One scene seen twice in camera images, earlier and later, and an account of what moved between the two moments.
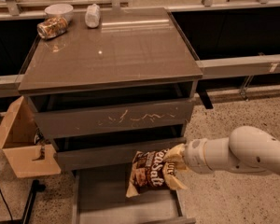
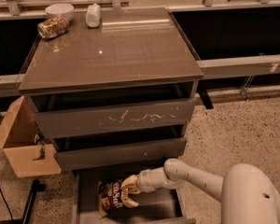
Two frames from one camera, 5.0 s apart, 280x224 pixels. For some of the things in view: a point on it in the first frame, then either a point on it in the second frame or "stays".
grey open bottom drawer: [100, 196] stays
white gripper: [193, 154] -> [145, 180]
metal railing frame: [7, 86] stays
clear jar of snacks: [51, 27] stays
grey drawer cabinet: [99, 95] stays
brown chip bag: [157, 168] -> [109, 196]
